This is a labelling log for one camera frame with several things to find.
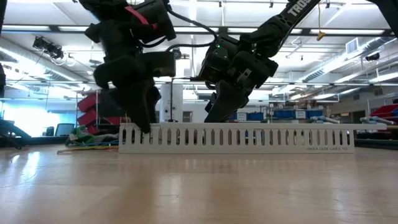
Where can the yellow hanging tag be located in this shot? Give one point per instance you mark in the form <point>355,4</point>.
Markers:
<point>320,35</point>

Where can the white blue roll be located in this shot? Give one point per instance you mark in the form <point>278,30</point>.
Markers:
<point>374,119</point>
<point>325,119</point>

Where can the black monitor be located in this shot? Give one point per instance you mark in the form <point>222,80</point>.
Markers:
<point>107,105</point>

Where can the blue storage bin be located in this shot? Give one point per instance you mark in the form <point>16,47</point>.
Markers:
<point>255,116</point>
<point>284,114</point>
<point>314,114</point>

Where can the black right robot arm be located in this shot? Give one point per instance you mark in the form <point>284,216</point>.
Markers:
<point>280,28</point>

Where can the black mounted camera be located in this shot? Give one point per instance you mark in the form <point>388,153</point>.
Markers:
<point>49,48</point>
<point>178,54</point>

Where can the large red bin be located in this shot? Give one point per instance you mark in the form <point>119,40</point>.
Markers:
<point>384,110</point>

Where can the small dark chair back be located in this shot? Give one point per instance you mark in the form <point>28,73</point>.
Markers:
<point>50,131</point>

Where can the wooden bench board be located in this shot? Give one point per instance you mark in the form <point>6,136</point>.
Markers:
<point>392,127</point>

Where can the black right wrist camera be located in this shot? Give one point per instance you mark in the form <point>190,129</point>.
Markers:
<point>222,45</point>

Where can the small black fixture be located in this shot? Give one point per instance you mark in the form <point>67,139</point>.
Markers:
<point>372,56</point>

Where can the white duct cover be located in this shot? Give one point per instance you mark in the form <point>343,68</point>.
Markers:
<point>367,126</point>

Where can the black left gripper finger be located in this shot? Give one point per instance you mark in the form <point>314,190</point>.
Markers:
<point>138,112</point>
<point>154,104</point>

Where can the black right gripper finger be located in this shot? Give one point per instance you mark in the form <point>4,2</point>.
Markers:
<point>228,102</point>
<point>211,102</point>

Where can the red storage bin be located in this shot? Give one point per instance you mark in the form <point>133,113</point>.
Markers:
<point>88,102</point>
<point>87,118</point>

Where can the white air vent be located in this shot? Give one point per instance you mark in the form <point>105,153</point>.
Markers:
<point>352,46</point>

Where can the long strip light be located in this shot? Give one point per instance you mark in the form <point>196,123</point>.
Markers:
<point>74,28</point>
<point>351,31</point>

